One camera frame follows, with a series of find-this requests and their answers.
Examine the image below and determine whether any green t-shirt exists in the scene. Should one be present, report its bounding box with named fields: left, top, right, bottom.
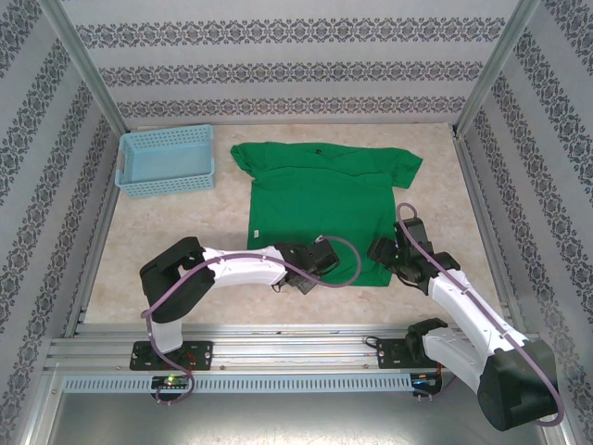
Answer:
left=230, top=141, right=425, bottom=288

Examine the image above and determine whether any grey metal sheet panel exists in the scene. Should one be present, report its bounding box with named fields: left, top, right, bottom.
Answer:
left=20, top=363, right=574, bottom=445

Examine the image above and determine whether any light blue plastic basket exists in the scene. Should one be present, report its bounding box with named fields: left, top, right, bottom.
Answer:
left=114, top=123, right=217, bottom=199

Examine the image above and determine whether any long aluminium mounting rail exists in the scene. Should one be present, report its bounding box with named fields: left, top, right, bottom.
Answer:
left=44, top=323, right=543, bottom=375

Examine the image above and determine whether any aluminium table side rail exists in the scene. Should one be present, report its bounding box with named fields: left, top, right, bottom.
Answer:
left=62, top=132, right=129, bottom=337
left=451, top=124, right=529, bottom=335

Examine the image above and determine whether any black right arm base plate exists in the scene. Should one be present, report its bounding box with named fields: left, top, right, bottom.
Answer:
left=375, top=337, right=461, bottom=371

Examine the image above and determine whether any grey slotted cable duct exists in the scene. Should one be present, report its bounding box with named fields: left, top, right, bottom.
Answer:
left=62, top=373, right=414, bottom=394

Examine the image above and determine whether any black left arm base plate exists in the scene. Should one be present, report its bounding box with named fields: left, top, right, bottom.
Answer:
left=129, top=340, right=214, bottom=372

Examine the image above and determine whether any aluminium frame post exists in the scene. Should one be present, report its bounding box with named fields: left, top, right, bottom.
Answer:
left=39, top=0, right=129, bottom=134
left=453, top=0, right=555, bottom=134

